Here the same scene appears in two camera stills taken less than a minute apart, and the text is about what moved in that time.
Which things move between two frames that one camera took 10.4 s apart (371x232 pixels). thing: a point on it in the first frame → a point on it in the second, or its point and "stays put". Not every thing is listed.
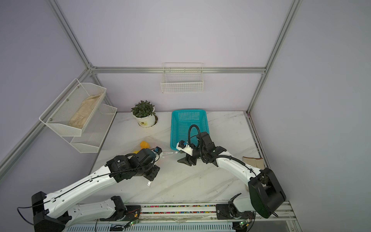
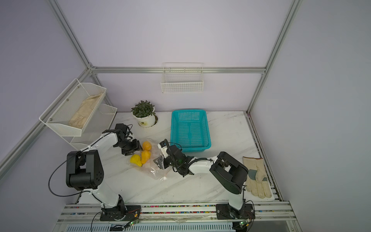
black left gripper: [155, 169] → [136, 146]
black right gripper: [189, 160] → [163, 164]
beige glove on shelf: [82, 114] stays put
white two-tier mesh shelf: [77, 114] stays put
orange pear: [144, 144] stays put
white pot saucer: [157, 120] stays put
